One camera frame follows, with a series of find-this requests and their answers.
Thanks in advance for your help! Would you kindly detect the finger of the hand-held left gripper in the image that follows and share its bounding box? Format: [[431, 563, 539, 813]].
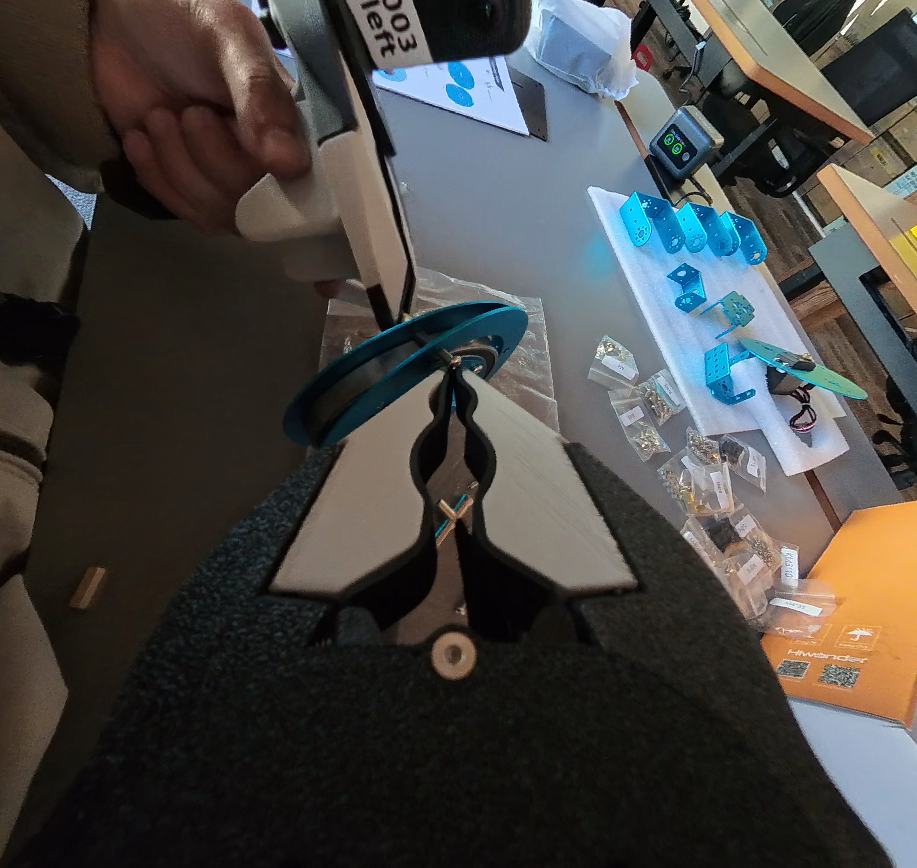
[[235, 172, 338, 244], [281, 64, 419, 332]]

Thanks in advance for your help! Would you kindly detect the red white servo cable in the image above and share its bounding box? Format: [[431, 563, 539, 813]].
[[767, 367, 823, 434]]

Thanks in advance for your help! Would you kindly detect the black flat sheet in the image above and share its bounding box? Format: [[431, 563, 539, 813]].
[[505, 64, 550, 143]]

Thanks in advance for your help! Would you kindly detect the teal oval plate with servo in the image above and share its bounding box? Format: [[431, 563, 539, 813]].
[[738, 337, 870, 402]]

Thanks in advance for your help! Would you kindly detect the orange white cardboard box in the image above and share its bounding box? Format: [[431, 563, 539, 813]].
[[758, 499, 917, 868]]

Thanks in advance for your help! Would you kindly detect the black fabric chair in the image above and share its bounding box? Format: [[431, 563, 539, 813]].
[[772, 0, 917, 131]]

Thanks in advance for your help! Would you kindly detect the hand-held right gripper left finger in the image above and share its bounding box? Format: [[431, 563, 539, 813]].
[[271, 370, 448, 597]]

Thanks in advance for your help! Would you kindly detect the printed instruction manual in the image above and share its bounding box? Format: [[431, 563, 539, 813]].
[[373, 57, 531, 137]]

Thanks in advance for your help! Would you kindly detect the person's left hand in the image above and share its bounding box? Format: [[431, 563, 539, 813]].
[[89, 0, 314, 236]]

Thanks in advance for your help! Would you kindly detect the blue round turntable assembly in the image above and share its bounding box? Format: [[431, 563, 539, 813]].
[[281, 300, 531, 448]]

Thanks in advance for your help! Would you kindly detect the person's left forearm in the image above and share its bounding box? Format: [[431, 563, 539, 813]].
[[0, 0, 119, 196]]

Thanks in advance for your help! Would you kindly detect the small grey display device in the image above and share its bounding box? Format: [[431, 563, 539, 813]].
[[647, 105, 726, 183]]

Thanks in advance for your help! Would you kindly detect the blue angled bracket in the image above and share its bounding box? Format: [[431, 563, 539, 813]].
[[701, 291, 758, 348]]

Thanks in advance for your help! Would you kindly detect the wide blue U bracket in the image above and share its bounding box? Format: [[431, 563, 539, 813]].
[[704, 341, 758, 408]]

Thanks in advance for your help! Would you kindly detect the small blue bracket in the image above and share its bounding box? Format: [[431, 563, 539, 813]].
[[666, 262, 708, 315]]

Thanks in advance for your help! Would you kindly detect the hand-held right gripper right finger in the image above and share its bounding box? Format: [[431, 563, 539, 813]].
[[458, 369, 639, 597]]

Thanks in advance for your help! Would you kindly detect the white foam sheet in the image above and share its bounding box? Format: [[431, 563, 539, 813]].
[[586, 185, 851, 480]]

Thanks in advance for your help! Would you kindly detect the clear plastic bag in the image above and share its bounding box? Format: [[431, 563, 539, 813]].
[[317, 266, 561, 618]]

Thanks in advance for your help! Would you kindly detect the white plastic bag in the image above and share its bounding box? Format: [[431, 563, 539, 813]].
[[525, 0, 640, 100]]

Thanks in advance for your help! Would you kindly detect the small black socket wrench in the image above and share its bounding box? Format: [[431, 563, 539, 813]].
[[432, 492, 475, 545]]

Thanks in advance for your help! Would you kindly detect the large blue U bracket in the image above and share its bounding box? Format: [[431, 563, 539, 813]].
[[675, 202, 726, 258], [618, 192, 680, 254], [718, 211, 769, 267]]

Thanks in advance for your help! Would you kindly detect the wooden table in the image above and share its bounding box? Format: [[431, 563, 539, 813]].
[[653, 0, 876, 147]]

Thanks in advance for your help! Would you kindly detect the pile of small hardware bags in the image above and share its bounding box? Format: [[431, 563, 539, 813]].
[[586, 334, 841, 634]]

